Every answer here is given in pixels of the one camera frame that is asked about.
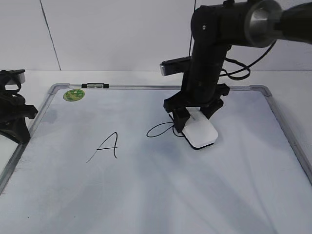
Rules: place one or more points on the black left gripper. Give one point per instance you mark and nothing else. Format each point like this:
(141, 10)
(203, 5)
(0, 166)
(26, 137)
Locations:
(13, 110)

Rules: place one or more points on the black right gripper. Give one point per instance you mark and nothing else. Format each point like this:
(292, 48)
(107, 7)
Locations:
(207, 98)

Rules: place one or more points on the white board eraser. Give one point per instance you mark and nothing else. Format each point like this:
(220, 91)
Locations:
(198, 130)

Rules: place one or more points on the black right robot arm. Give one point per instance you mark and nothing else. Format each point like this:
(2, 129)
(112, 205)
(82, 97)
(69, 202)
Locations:
(215, 29)

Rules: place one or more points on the round green sticker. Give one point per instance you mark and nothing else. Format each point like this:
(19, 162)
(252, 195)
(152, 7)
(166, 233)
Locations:
(73, 95)

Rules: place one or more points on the black silver hanging clip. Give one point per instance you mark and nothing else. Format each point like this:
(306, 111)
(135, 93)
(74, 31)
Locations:
(94, 86)

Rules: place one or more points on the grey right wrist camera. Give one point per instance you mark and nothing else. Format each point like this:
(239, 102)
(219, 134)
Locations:
(175, 66)

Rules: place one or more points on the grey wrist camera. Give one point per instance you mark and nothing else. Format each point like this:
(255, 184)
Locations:
(16, 76)
(175, 66)

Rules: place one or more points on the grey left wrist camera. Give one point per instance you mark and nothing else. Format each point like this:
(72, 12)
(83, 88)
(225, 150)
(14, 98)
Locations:
(16, 76)

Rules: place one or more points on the white board with aluminium frame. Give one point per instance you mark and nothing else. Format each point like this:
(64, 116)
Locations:
(110, 164)

